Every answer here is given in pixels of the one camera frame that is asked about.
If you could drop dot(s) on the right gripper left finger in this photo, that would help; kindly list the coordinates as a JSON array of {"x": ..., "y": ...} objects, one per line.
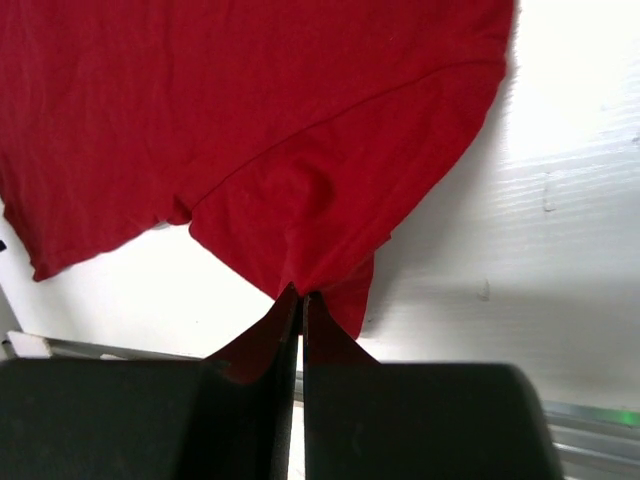
[{"x": 224, "y": 417}]

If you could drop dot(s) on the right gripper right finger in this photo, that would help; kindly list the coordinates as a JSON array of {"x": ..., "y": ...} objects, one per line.
[{"x": 365, "y": 419}]

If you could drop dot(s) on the dark red t shirt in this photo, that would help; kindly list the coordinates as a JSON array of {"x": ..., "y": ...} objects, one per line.
[{"x": 291, "y": 137}]

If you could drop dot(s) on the aluminium frame rail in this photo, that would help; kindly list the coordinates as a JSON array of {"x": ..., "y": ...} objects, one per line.
[{"x": 602, "y": 439}]

